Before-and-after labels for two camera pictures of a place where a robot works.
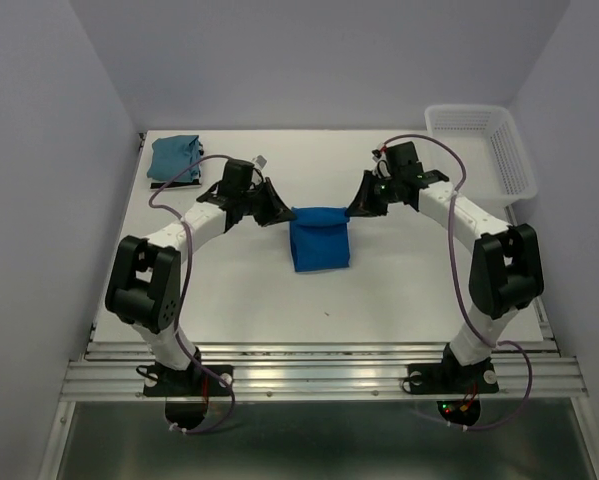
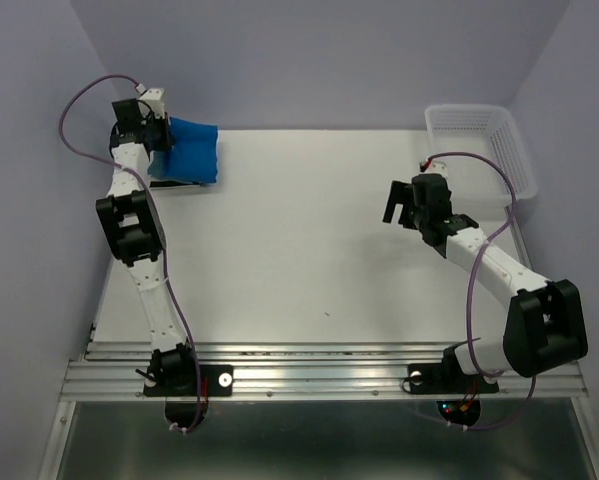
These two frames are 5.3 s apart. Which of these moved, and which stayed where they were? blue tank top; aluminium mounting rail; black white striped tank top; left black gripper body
Moved: left black gripper body; blue tank top
Stayed: aluminium mounting rail; black white striped tank top
